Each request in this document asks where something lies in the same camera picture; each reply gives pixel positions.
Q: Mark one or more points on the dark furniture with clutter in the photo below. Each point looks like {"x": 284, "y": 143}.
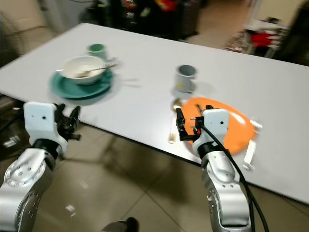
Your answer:
{"x": 140, "y": 17}

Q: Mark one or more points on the red item on shelf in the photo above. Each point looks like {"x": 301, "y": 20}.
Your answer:
{"x": 264, "y": 38}

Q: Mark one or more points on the standing fan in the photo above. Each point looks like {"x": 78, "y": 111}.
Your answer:
{"x": 9, "y": 38}

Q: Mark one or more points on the orange plate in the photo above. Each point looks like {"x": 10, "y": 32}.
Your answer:
{"x": 241, "y": 130}

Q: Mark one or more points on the teal plate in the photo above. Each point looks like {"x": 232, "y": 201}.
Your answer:
{"x": 77, "y": 92}

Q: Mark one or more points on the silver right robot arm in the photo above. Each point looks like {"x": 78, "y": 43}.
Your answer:
{"x": 224, "y": 183}

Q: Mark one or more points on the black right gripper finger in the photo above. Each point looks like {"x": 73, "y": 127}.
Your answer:
{"x": 181, "y": 124}
{"x": 206, "y": 109}

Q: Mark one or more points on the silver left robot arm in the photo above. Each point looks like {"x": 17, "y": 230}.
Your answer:
{"x": 24, "y": 183}

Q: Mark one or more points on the white bowl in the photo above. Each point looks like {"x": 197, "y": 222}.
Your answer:
{"x": 75, "y": 72}

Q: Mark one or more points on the gold spoon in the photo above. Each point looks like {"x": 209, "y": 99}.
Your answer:
{"x": 174, "y": 107}

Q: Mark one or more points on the white plastic cutlery piece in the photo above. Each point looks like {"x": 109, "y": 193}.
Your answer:
{"x": 249, "y": 154}

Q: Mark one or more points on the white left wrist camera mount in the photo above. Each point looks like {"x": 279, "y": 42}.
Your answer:
{"x": 39, "y": 120}

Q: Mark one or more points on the dark robot foot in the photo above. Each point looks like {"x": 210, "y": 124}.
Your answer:
{"x": 120, "y": 225}

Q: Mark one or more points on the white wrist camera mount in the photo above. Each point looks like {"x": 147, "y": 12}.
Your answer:
{"x": 215, "y": 126}
{"x": 39, "y": 120}

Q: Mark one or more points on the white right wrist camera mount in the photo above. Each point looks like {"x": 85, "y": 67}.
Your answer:
{"x": 215, "y": 126}

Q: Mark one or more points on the silver metal spoon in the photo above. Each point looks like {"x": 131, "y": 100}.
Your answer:
{"x": 101, "y": 66}

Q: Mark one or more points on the dark stick on plate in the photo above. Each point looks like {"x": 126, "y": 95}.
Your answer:
{"x": 199, "y": 108}

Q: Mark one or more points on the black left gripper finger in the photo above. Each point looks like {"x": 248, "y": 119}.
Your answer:
{"x": 75, "y": 116}
{"x": 60, "y": 113}

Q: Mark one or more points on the white shelf rack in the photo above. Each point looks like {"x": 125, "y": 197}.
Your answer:
{"x": 270, "y": 24}

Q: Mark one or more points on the grey mug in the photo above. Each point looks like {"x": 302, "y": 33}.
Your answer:
{"x": 184, "y": 81}

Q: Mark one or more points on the small green cup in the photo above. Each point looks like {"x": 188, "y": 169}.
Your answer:
{"x": 96, "y": 50}

